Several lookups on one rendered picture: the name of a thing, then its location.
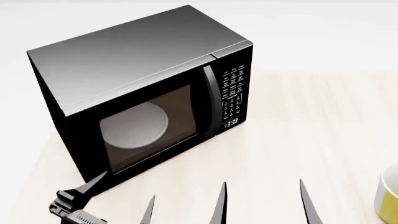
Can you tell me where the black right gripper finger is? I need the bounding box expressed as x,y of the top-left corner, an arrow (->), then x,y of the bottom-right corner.
208,181 -> 228,224
298,179 -> 326,224

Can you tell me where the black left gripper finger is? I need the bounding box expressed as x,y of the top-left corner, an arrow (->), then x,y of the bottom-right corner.
74,170 -> 109,210
139,194 -> 156,224

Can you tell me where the black microwave door with window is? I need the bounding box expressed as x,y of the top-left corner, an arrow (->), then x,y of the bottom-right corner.
63,55 -> 220,197

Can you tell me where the microwave control panel with display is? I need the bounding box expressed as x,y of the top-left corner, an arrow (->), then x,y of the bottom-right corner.
215,41 -> 254,136

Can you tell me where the black microwave oven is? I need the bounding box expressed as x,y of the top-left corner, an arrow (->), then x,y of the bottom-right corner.
26,4 -> 254,197

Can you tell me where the white round turntable plate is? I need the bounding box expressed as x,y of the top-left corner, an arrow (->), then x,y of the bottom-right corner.
99,100 -> 170,151

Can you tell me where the white and yellow mug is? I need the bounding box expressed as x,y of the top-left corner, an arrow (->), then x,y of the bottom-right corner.
373,164 -> 398,222

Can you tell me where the black curved door handle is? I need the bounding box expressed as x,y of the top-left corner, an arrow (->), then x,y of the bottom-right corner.
202,64 -> 223,138

